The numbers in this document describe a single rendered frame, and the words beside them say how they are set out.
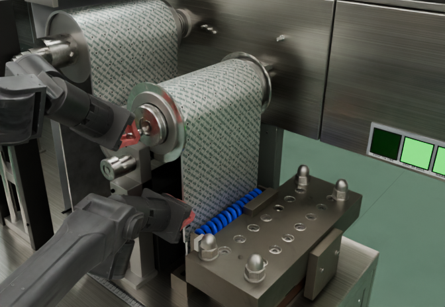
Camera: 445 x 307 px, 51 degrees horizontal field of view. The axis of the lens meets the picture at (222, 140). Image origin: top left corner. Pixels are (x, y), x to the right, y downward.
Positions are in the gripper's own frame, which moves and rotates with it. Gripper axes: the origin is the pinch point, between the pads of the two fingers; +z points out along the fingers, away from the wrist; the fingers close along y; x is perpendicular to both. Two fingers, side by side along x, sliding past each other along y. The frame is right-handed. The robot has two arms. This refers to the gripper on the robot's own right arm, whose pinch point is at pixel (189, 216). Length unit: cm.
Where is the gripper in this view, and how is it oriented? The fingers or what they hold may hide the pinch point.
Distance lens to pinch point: 88.8
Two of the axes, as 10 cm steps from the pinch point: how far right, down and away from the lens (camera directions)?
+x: 3.3, -9.4, -0.3
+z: 5.4, 1.6, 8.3
